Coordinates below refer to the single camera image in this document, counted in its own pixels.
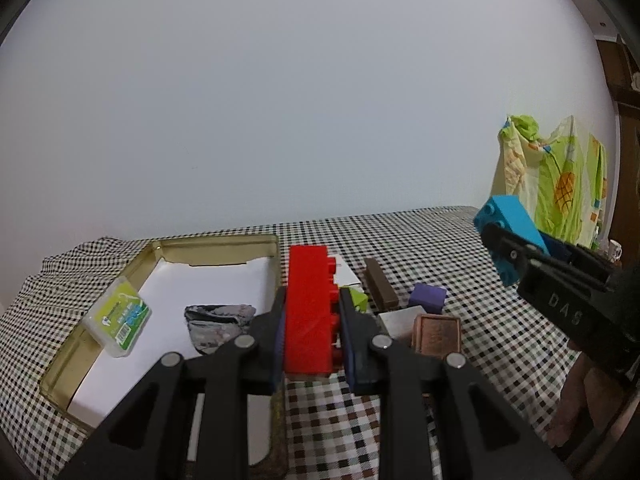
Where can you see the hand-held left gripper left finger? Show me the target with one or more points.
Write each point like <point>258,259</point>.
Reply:
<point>277,360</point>

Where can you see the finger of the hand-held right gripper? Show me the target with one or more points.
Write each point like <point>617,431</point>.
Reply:
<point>505,245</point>
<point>575,255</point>

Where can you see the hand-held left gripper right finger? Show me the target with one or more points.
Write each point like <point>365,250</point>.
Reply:
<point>348,355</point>

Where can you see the blue building block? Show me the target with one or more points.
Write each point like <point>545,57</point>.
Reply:
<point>505,220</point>

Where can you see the red building block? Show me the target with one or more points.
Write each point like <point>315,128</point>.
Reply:
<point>307,310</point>

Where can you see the white rectangular block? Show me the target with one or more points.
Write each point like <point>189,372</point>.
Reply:
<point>400,325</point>

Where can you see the purple cube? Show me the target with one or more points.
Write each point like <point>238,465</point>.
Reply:
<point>427,297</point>

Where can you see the gold metal tin box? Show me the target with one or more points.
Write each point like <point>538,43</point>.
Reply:
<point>60,375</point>

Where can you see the person's right forearm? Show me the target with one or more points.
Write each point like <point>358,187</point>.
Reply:
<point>580,395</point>

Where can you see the white mug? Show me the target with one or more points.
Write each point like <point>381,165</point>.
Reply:
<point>612,250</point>

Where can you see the checkered tablecloth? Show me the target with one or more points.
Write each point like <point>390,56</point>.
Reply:
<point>450,240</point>

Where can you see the green building block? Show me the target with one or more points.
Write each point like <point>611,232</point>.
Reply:
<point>357,297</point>

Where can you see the grey crumpled pouch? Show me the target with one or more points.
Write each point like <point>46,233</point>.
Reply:
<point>215,327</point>

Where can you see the pineapple print hanging cloth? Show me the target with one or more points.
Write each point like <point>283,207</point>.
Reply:
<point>565,185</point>

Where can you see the dark brown wooden block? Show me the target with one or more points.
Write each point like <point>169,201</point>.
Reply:
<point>380,285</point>

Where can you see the white cardboard box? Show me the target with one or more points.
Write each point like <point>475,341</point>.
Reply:
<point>345,272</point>

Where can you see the copper brown square box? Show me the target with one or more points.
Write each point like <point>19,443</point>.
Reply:
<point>435,335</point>

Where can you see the white paper sheet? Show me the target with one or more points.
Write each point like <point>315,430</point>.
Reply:
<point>200,285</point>

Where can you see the brown wooden door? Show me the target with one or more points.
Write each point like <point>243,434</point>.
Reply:
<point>625,135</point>

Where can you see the clear box with green label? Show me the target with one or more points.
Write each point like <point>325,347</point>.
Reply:
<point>117,317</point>

